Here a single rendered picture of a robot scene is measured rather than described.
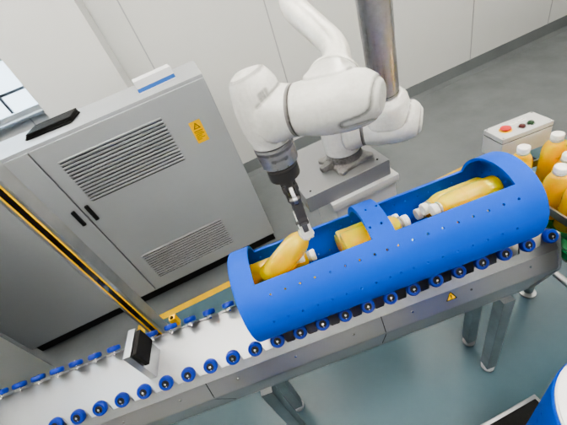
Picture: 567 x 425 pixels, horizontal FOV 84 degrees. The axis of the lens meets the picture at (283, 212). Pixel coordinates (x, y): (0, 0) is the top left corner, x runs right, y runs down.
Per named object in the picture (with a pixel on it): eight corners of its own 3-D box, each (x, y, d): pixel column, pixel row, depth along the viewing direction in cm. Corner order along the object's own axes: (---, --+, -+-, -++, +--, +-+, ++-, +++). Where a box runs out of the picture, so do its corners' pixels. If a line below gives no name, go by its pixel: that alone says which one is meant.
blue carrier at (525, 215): (252, 283, 118) (222, 235, 99) (472, 198, 117) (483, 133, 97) (268, 357, 97) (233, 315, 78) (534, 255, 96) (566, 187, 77)
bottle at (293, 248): (281, 287, 94) (319, 244, 87) (262, 284, 90) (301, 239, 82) (273, 269, 99) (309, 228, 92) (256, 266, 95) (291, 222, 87)
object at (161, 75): (138, 90, 200) (131, 79, 195) (172, 75, 205) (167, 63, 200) (140, 94, 191) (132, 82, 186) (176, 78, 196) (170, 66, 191)
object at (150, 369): (153, 352, 113) (127, 330, 103) (164, 347, 113) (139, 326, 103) (150, 379, 105) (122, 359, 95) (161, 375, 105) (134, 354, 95)
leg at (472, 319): (460, 338, 172) (467, 267, 133) (469, 335, 172) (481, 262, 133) (467, 348, 168) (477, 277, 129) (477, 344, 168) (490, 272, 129)
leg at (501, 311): (477, 363, 161) (492, 293, 122) (488, 358, 161) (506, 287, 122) (486, 373, 157) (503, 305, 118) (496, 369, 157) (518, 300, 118)
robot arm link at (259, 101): (241, 156, 68) (298, 151, 62) (209, 86, 58) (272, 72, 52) (260, 131, 75) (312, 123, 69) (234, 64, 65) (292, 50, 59)
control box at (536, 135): (481, 151, 129) (483, 129, 122) (526, 133, 128) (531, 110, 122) (499, 163, 121) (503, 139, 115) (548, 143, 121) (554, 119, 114)
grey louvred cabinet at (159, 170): (55, 307, 296) (-108, 188, 207) (261, 209, 313) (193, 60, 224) (39, 358, 254) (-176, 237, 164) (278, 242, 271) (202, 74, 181)
